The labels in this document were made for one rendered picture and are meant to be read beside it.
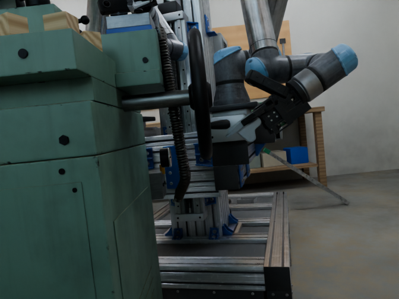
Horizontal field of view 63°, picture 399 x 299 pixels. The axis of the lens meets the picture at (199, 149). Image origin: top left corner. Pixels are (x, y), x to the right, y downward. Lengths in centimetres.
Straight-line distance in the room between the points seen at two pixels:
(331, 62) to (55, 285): 74
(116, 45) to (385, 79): 417
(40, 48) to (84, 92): 9
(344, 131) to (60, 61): 408
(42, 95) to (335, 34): 414
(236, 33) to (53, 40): 374
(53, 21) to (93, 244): 36
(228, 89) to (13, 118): 87
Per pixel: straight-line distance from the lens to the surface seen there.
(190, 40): 66
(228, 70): 130
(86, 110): 55
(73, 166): 56
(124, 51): 74
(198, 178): 132
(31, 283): 64
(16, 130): 60
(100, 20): 139
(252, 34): 95
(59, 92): 59
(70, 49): 53
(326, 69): 85
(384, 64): 470
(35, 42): 55
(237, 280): 128
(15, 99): 62
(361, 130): 451
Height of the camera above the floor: 73
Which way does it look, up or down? 3 degrees down
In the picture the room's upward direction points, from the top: 6 degrees counter-clockwise
